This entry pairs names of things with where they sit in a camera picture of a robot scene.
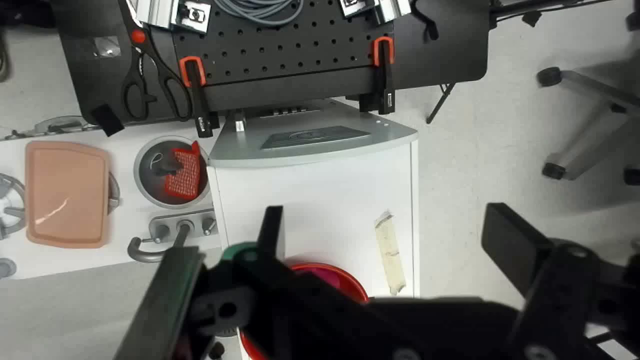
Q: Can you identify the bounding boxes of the beige masking tape label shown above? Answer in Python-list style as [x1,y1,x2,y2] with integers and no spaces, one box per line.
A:
[372,209,411,296]

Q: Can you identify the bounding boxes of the grey cabinet sign plate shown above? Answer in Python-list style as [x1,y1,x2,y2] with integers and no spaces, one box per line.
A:
[258,123,372,152]

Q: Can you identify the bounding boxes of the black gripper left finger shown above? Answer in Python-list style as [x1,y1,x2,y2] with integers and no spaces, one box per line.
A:
[238,205,428,360]

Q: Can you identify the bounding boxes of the black clamp orange handle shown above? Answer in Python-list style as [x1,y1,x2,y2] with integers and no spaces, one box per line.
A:
[176,54,225,139]
[359,34,399,116]

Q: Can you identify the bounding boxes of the grey cable coil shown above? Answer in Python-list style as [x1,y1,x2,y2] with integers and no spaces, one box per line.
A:
[213,0,308,28]

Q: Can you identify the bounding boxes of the black scissors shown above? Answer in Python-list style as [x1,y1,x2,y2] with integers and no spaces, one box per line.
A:
[121,28,196,123]

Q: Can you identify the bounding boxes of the white toy kitchen counter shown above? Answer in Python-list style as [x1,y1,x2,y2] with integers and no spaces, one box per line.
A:
[0,118,226,282]

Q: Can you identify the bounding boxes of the black perforated breadboard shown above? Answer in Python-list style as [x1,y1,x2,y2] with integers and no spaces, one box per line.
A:
[170,0,397,114]

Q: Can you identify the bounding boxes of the small black foam block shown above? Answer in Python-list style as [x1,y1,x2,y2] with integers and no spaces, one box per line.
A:
[88,102,128,137]

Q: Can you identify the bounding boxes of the magenta plush toy green leaves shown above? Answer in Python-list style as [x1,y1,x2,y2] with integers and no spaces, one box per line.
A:
[218,239,265,270]

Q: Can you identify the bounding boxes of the white toy cabinet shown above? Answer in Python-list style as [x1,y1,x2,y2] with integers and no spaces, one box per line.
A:
[205,97,424,300]

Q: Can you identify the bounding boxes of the silver square bracket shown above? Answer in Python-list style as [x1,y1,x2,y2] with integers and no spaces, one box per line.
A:
[339,0,376,20]
[176,0,217,35]

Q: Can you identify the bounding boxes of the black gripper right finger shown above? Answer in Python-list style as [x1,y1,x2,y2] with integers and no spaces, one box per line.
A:
[482,202,602,360]

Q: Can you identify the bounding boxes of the small dark grey toy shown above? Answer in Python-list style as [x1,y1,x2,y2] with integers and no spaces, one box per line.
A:
[155,154,179,180]

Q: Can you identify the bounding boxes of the grey toy faucet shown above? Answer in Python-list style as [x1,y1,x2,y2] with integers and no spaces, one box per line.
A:
[127,208,222,264]

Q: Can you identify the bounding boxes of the red plastic bowl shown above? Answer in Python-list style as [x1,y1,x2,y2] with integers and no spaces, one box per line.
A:
[238,259,372,360]

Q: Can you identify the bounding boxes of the pink plastic tray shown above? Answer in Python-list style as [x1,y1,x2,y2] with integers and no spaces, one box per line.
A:
[25,137,114,250]

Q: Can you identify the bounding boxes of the silver aluminium extrusion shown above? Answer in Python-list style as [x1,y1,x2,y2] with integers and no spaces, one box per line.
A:
[372,0,417,28]
[125,0,181,29]

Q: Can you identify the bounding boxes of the small silver metal piece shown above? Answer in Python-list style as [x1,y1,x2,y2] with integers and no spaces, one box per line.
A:
[93,34,125,59]

